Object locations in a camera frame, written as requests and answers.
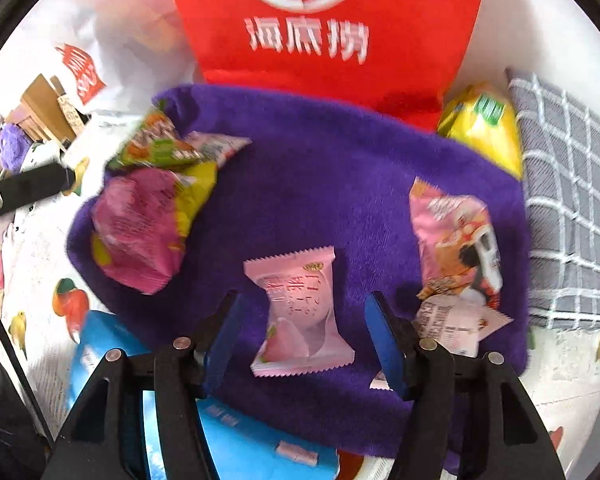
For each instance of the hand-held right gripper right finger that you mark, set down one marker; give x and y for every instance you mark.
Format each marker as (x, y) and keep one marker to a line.
(387, 345)

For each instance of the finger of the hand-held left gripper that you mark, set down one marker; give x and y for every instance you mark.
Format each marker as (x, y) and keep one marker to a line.
(25, 187)

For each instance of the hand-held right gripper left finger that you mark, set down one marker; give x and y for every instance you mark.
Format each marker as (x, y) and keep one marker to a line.
(222, 340)

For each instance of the pink and white snack packet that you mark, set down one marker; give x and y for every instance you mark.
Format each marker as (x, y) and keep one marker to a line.
(455, 325)

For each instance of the pink peach-print snack packet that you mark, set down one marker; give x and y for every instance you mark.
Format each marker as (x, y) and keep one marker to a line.
(300, 300)

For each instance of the pink and yellow snack packet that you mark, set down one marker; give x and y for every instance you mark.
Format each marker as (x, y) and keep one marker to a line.
(135, 225)

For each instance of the pink panda-print snack packet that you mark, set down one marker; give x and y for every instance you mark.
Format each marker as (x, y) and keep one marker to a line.
(450, 240)

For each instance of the red snack packet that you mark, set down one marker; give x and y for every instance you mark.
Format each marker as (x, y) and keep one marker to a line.
(350, 465)

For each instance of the green snack packet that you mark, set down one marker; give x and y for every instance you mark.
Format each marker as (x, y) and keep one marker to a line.
(150, 140)

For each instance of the purple towel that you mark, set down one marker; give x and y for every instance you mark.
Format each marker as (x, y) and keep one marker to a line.
(330, 200)

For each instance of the purple plush toy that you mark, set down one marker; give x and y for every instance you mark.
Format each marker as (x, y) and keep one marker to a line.
(15, 147)

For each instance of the brown patterned book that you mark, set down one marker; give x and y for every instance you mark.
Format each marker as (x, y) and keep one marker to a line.
(72, 112)

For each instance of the blue tissue pack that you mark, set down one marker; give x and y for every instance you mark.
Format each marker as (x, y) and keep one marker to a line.
(250, 440)

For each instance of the small pink candy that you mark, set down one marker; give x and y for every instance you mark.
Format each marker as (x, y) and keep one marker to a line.
(297, 452)

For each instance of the white plastic shopping bag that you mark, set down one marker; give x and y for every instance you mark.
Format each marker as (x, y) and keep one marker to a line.
(130, 35)

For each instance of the yellow snack bag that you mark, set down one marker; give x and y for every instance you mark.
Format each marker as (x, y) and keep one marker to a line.
(475, 130)

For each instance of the grey checked folded cloth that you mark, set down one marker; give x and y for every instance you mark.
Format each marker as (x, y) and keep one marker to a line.
(565, 185)

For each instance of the red paper bag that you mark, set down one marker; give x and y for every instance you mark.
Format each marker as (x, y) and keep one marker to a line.
(330, 90)

